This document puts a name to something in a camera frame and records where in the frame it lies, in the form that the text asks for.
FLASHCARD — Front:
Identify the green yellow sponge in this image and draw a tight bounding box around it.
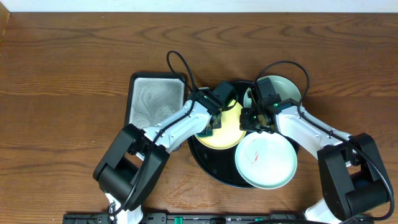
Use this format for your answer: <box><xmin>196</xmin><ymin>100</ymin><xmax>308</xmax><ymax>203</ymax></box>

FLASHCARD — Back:
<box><xmin>197</xmin><ymin>129</ymin><xmax>213</xmax><ymax>138</ymax></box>

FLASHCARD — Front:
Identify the light green plate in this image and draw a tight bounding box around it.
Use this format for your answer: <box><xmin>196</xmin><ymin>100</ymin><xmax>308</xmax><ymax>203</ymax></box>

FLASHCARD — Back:
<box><xmin>241</xmin><ymin>75</ymin><xmax>301</xmax><ymax>108</ymax></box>
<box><xmin>234</xmin><ymin>132</ymin><xmax>297</xmax><ymax>190</ymax></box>

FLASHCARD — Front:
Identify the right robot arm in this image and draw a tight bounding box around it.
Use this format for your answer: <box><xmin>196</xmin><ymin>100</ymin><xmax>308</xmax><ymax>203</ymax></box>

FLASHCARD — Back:
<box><xmin>235</xmin><ymin>98</ymin><xmax>395</xmax><ymax>223</ymax></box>

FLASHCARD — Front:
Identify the black rectangular soap tray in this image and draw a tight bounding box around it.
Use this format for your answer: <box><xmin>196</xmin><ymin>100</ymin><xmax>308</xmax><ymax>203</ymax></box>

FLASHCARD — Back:
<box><xmin>124</xmin><ymin>72</ymin><xmax>185</xmax><ymax>129</ymax></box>

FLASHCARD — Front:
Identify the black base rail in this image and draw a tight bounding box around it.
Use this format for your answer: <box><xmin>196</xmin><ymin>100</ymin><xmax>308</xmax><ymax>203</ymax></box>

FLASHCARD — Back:
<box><xmin>62</xmin><ymin>213</ymin><xmax>304</xmax><ymax>224</ymax></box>

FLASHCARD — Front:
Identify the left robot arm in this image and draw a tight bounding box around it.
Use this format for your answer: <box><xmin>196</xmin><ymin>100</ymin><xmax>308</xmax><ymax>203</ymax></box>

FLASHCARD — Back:
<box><xmin>93</xmin><ymin>91</ymin><xmax>232</xmax><ymax>223</ymax></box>

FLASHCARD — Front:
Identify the yellow plate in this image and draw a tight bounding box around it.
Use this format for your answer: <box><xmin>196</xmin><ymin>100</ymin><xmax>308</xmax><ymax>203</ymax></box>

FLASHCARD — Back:
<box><xmin>195</xmin><ymin>100</ymin><xmax>246</xmax><ymax>150</ymax></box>

